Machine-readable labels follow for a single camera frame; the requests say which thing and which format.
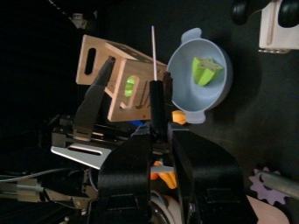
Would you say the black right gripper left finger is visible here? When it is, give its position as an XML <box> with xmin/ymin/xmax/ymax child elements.
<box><xmin>87</xmin><ymin>128</ymin><xmax>155</xmax><ymax>224</ymax></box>

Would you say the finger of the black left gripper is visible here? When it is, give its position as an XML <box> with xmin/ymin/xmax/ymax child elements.
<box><xmin>72</xmin><ymin>56</ymin><xmax>117</xmax><ymax>143</ymax></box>
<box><xmin>163</xmin><ymin>71</ymin><xmax>175</xmax><ymax>107</ymax></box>

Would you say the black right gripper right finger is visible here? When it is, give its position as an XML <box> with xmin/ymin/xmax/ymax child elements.
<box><xmin>168</xmin><ymin>122</ymin><xmax>259</xmax><ymax>224</ymax></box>

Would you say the black handled paring knife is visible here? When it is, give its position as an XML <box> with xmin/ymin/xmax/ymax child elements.
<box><xmin>149</xmin><ymin>25</ymin><xmax>169</xmax><ymax>138</ymax></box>

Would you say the wooden knife holder block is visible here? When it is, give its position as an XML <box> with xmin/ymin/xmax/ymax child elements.
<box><xmin>75</xmin><ymin>34</ymin><xmax>169</xmax><ymax>123</ymax></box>

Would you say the light blue toy bowl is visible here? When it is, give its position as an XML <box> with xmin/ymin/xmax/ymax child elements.
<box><xmin>165</xmin><ymin>27</ymin><xmax>235</xmax><ymax>125</ymax></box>

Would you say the green toy star fruit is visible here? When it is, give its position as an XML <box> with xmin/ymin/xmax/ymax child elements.
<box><xmin>191</xmin><ymin>56</ymin><xmax>225</xmax><ymax>88</ymax></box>

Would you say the green plastic toy piece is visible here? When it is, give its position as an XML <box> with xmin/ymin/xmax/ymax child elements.
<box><xmin>124</xmin><ymin>76</ymin><xmax>137</xmax><ymax>98</ymax></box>

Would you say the orange toy food piece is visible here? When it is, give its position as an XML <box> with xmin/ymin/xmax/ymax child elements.
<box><xmin>151</xmin><ymin>159</ymin><xmax>179</xmax><ymax>190</ymax></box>

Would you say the purple toy gear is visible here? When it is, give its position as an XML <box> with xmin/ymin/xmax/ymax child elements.
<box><xmin>248</xmin><ymin>166</ymin><xmax>290</xmax><ymax>207</ymax></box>

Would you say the small blue toy piece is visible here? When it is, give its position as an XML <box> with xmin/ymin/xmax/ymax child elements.
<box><xmin>129</xmin><ymin>119</ymin><xmax>147</xmax><ymax>128</ymax></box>

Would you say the pink cutting board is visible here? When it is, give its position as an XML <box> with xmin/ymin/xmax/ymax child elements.
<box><xmin>244</xmin><ymin>194</ymin><xmax>291</xmax><ymax>224</ymax></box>

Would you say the grey cable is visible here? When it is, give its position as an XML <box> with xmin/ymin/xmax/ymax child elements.
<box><xmin>0</xmin><ymin>167</ymin><xmax>80</xmax><ymax>184</ymax></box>

